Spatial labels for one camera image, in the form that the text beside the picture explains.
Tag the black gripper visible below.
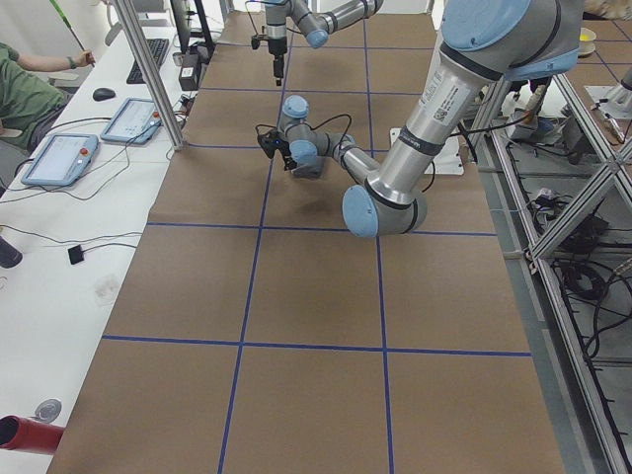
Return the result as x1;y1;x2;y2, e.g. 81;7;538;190
257;128;298;171
268;36;287;87

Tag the pink and grey towel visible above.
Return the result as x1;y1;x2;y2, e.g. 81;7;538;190
291;156;325;180

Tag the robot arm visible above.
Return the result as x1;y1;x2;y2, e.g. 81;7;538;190
252;0;383;86
258;0;585;238

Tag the black power adapter box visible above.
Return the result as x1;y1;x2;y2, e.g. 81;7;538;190
179;51;201;92

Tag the black keyboard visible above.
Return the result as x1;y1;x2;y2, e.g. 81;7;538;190
125;38;171;85

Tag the far teach pendant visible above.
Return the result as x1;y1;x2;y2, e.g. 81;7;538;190
100;98;162;145

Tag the teach pendant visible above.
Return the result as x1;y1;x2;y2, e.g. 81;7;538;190
21;133;100;187
100;98;162;145

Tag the black computer mouse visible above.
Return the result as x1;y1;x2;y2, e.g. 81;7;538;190
92;87;117;102

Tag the near teach pendant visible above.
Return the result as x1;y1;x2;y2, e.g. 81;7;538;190
21;133;100;187

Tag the small black square device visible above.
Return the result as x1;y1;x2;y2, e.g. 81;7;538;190
67;244;86;266

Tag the person in green shirt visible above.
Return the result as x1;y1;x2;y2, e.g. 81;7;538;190
1;43;95;152

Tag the round metal desk grommet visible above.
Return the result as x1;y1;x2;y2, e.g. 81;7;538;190
34;398;62;424

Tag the red cylinder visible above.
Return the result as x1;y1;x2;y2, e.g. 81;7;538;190
1;415;65;455

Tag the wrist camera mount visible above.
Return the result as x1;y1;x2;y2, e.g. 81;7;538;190
251;34;268;50

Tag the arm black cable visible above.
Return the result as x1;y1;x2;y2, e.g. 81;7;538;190
254;113;524;195
244;0;271;40

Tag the aluminium frame post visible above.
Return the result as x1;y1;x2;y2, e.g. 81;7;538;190
113;0;185;151

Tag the aluminium frame truss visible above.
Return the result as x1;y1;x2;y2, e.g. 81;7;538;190
473;61;631;473

